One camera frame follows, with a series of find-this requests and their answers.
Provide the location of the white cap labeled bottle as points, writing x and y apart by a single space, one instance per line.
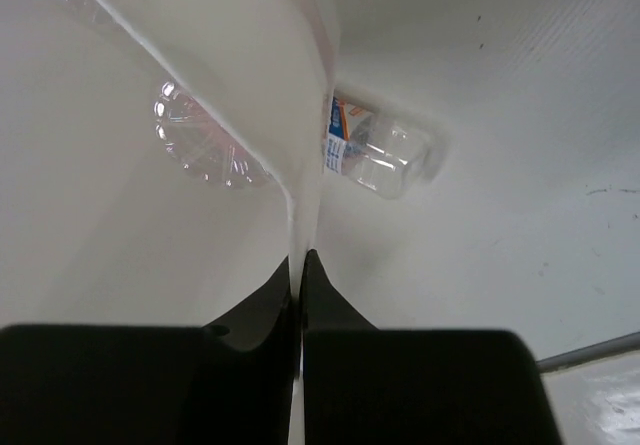
382 150

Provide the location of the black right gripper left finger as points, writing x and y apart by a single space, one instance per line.
225 382

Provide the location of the aluminium table rail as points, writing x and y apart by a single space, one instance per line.
600 351

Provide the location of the white octagonal plastic bin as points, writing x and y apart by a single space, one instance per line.
256 75

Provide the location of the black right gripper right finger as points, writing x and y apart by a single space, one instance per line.
364 385

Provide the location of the red label plastic bottle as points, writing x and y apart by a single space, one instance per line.
201 147

